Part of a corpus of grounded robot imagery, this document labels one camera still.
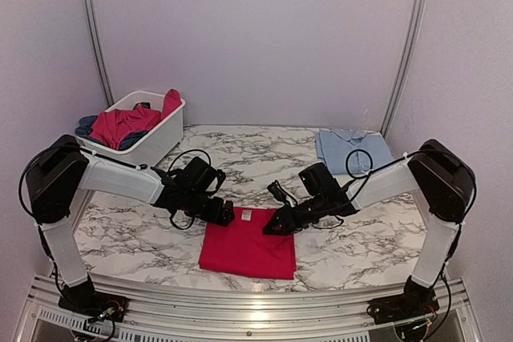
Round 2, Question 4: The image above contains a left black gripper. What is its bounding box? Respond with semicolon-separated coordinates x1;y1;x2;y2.
182;189;234;226

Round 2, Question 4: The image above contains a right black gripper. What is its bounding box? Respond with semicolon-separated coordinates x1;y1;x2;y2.
261;193;328;234

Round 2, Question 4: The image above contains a red t-shirt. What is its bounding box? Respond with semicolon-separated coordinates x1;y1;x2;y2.
199;207;297;280

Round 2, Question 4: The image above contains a light blue button shirt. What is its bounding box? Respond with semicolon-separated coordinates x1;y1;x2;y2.
316;129;394;175

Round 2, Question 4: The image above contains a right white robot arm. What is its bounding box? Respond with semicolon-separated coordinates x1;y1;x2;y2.
263;139;477;316

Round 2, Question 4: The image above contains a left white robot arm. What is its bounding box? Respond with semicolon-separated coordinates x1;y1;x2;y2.
18;135;235;314

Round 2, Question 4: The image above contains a white plastic laundry bin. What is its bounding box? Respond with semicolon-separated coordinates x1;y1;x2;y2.
75;91;186;166

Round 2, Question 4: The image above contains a red garment in bin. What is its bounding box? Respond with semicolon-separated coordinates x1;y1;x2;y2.
94;89;181;133

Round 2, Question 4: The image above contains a dark blue garment in bin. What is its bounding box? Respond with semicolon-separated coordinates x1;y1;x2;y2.
75;115;148;151

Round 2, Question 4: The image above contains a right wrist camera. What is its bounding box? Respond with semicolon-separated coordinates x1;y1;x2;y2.
267;180;298;207

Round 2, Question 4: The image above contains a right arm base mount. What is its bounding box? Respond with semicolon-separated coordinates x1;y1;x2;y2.
366;294;439;324

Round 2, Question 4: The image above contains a front aluminium rail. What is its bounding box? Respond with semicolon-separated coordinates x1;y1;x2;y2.
12;274;484;341

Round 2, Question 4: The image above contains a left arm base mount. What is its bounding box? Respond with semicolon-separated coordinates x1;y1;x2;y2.
58;292;128;323

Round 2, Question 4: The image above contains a left aluminium frame post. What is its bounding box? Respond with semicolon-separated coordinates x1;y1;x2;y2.
82;0;115;107

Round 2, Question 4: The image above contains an aluminium frame post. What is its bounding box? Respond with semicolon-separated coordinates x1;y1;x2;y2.
82;0;115;107
380;0;426;138

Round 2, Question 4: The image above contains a right aluminium frame post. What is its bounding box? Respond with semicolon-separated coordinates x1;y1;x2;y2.
380;0;426;138

